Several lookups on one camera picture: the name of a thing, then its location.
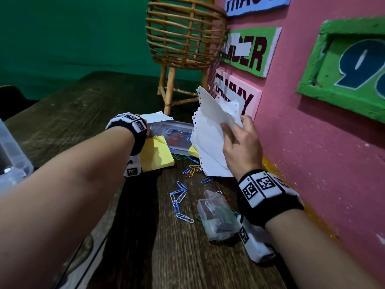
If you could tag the person's left hand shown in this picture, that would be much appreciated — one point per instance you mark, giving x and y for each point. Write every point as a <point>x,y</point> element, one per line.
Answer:
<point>148,129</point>

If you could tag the person's right hand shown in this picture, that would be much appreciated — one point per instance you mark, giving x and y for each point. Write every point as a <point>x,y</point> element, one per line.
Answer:
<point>243,150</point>

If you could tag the small white paper sheet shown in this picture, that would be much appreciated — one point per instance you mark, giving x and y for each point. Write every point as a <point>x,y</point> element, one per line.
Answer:
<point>156,117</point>

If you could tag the yellow sticky note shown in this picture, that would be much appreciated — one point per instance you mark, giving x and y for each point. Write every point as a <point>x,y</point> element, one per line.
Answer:
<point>156,154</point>
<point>194,151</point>

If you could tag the clear plastic case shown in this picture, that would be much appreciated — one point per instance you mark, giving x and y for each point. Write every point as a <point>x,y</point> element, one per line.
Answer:
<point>177,138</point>

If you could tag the pile of white perforated papers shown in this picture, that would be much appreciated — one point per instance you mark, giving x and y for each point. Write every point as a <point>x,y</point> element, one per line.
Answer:
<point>210,138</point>

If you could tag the small clear paper clip case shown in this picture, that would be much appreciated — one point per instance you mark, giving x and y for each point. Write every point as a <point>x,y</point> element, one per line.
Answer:
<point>218,216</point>

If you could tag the pile of coloured paper clips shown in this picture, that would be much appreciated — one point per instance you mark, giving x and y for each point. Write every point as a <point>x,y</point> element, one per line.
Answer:
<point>180,201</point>

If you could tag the clear plastic storage box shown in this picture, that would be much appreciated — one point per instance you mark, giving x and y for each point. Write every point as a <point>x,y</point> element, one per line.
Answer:
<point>13,165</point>

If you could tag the person's left forearm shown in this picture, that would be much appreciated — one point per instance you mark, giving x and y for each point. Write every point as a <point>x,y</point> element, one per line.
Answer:
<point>60,207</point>

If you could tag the black wristband with markers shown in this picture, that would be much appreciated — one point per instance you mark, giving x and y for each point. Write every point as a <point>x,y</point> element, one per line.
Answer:
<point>264,195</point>
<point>132,129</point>

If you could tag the pink name sign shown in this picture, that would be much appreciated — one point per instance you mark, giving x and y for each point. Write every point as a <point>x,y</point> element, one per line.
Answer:
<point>249,93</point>

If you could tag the green name sign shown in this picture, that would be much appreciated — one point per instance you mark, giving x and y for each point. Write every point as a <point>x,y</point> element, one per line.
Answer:
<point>252,52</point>

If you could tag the rattan basket stand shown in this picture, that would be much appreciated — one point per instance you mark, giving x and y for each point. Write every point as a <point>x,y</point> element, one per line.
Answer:
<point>183,36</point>

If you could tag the green backdrop cloth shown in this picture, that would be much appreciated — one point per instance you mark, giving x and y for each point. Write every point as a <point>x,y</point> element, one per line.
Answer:
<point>75,42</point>

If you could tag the green framed number sign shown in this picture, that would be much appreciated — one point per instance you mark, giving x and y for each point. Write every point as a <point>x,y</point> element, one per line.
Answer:
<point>340,81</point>

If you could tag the blue name sign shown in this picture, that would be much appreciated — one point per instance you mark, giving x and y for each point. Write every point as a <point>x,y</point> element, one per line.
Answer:
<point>255,4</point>

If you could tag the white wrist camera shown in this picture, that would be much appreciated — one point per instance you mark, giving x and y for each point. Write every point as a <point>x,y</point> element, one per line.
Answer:
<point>133,168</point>
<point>255,243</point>

